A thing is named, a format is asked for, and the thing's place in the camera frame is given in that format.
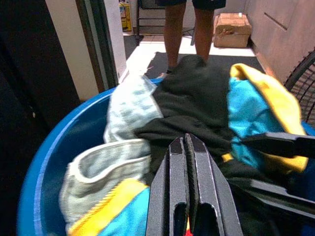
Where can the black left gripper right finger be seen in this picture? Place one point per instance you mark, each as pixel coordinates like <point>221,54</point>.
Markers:
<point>211,196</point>

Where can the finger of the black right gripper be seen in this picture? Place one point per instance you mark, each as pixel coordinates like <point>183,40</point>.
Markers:
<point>288,146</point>
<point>290,200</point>

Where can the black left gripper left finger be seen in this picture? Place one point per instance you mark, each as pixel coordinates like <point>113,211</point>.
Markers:
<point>167,196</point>

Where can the black garment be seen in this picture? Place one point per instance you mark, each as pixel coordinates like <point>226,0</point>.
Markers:
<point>192,103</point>

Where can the blue and yellow garment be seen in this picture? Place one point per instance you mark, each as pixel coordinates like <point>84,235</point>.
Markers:
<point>248,110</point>
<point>123,216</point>

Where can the black fan grille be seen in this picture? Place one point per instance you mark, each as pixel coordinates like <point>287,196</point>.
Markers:
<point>306,81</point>

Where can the pale blue mottled garment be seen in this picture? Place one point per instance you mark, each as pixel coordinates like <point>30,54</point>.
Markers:
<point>130,110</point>

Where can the black floor mat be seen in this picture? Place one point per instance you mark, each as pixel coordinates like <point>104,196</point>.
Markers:
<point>236,60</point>

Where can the blue plastic laundry basin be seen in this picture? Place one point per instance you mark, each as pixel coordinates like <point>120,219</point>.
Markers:
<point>61,137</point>

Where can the brown cardboard box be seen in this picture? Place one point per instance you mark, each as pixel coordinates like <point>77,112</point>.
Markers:
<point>231,29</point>

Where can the person in dark shorts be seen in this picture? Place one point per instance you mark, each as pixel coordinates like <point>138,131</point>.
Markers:
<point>174,37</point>

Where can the black metal rack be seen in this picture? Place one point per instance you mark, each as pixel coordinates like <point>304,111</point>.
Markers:
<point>150,22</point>

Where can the yellow container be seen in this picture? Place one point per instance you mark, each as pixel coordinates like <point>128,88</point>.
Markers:
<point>125,17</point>

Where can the dark cabinet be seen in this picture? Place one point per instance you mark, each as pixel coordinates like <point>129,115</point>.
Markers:
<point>29,73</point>

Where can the dark door frame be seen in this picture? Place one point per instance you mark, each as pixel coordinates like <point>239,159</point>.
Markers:
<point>98,44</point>

